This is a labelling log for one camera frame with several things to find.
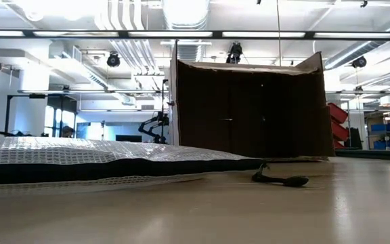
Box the clear plastic bag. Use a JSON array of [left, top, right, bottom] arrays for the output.
[[0, 135, 310, 199]]

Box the brown ULINE cardboard box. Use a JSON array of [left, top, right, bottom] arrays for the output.
[[169, 39, 337, 163]]

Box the thin hanging cord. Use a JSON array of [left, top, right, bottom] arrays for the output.
[[276, 0, 283, 67]]

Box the silver ceiling duct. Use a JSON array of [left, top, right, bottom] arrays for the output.
[[323, 9, 390, 68]]

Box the dark background equipment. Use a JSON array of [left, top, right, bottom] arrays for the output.
[[137, 111, 171, 145]]

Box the black monitor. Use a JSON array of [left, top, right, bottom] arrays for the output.
[[114, 134, 143, 144]]

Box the red storage bin rack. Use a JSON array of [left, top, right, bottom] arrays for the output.
[[326, 102, 351, 150]]

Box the black bent pole stand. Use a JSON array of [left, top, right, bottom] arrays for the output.
[[4, 94, 78, 138]]

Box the person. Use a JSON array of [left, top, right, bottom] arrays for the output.
[[61, 125, 76, 138]]

